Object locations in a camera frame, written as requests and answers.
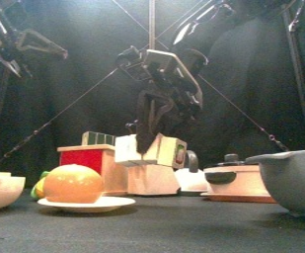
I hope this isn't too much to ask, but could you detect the white toy sushi roll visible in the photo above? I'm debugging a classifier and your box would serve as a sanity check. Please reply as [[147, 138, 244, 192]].
[[112, 132, 188, 170]]

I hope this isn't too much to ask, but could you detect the green toy sushi roll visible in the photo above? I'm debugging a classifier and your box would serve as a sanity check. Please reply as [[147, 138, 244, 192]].
[[79, 130, 116, 147]]

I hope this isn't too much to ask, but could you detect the grey bowl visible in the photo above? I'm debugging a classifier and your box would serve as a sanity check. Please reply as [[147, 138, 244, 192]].
[[244, 148, 305, 222]]

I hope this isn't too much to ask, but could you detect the white bowl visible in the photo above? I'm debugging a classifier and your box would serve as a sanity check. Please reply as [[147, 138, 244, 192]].
[[0, 171, 28, 213]]

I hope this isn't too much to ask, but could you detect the light wooden toy block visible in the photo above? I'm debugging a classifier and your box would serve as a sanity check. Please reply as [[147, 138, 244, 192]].
[[125, 162, 181, 197]]

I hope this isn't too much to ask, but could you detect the red wooden toy box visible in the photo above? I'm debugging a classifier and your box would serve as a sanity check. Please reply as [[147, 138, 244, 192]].
[[55, 143, 129, 196]]

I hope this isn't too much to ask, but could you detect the white toy kettle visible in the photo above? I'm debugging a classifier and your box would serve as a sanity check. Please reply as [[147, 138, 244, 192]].
[[173, 149, 211, 194]]

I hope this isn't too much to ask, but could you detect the orange toy fruit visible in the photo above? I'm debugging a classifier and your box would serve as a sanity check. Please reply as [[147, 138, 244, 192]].
[[43, 163, 105, 205]]

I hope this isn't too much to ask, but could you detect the white round plate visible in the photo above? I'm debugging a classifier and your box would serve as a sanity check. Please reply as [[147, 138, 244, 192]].
[[36, 195, 137, 213]]

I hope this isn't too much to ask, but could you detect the wooden block with lid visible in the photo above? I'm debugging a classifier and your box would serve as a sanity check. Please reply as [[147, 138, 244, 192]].
[[199, 153, 278, 204]]

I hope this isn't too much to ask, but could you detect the yellow green toy fruit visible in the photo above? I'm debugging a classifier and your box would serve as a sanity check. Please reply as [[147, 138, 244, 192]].
[[29, 170, 51, 201]]

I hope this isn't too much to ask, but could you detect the thin metal frame rod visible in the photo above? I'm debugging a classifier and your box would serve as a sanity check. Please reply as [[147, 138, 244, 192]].
[[148, 0, 156, 51]]

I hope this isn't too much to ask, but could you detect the diagonal brace wire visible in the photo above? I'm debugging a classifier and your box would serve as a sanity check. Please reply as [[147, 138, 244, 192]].
[[0, 0, 218, 173], [109, 0, 290, 152]]

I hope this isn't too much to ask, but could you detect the metal frame post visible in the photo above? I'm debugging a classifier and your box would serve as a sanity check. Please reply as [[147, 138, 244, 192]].
[[279, 0, 305, 149]]

